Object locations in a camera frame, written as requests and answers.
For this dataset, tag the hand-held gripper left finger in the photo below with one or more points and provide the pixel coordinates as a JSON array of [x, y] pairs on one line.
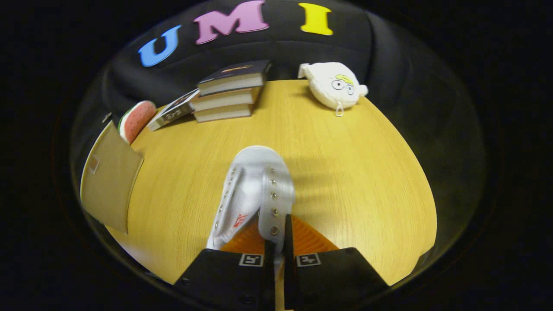
[[229, 280]]

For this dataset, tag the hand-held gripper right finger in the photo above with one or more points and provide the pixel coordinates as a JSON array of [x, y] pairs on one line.
[[332, 278]]

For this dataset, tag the white canvas shoe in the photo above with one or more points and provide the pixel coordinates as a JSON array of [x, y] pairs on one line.
[[259, 172]]

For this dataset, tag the beige fabric storage box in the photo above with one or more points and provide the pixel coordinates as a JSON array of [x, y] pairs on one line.
[[110, 181]]

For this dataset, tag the thick brown cover book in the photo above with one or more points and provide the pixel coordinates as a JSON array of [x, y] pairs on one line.
[[222, 113], [224, 100]]

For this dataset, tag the white book with portrait cover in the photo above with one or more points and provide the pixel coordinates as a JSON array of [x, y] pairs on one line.
[[173, 110]]

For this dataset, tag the watermelon slice plush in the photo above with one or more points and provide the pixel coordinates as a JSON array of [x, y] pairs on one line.
[[138, 119]]

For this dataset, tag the white plush toy with face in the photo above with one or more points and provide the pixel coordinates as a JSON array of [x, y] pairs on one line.
[[332, 86]]

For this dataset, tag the black cover book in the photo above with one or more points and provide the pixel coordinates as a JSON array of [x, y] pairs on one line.
[[233, 71]]

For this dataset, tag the black backdrop cloth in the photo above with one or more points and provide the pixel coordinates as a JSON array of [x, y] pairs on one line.
[[389, 65]]

